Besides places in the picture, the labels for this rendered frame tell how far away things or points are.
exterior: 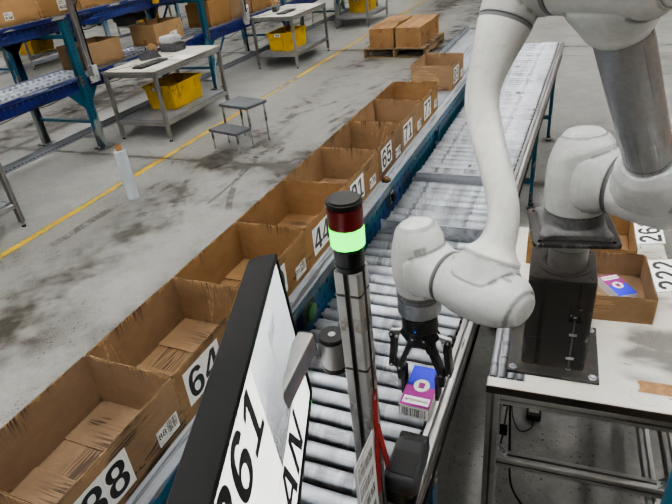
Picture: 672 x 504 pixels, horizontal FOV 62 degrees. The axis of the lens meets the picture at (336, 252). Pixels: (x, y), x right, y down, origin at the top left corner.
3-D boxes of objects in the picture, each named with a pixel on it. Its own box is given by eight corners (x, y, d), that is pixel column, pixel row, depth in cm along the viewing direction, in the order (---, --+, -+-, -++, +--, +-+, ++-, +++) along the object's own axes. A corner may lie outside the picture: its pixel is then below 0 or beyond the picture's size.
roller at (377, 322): (459, 348, 191) (459, 336, 188) (319, 323, 210) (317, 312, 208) (462, 339, 195) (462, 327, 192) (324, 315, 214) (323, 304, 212)
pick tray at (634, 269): (653, 325, 184) (659, 300, 178) (529, 313, 195) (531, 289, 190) (641, 277, 206) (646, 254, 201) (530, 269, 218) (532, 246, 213)
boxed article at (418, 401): (443, 381, 133) (443, 370, 132) (429, 422, 123) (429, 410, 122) (414, 375, 136) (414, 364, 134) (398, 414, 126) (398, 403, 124)
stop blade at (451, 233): (484, 248, 240) (484, 229, 236) (381, 236, 258) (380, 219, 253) (484, 247, 241) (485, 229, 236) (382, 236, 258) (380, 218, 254)
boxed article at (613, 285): (617, 305, 194) (618, 296, 192) (596, 284, 205) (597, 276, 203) (636, 301, 194) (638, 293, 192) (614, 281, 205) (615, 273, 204)
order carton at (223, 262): (259, 334, 179) (250, 290, 170) (184, 319, 190) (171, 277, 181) (311, 268, 210) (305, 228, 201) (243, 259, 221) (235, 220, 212)
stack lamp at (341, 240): (358, 254, 77) (354, 215, 74) (325, 249, 79) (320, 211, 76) (370, 236, 81) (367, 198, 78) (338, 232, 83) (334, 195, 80)
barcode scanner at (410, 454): (433, 461, 118) (431, 432, 111) (418, 515, 110) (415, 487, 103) (403, 453, 120) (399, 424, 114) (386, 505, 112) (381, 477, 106)
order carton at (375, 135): (379, 183, 270) (376, 149, 261) (323, 179, 281) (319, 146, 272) (402, 153, 300) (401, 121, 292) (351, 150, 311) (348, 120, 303)
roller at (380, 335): (454, 361, 186) (454, 349, 183) (312, 333, 205) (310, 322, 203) (458, 351, 189) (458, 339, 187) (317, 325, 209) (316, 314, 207)
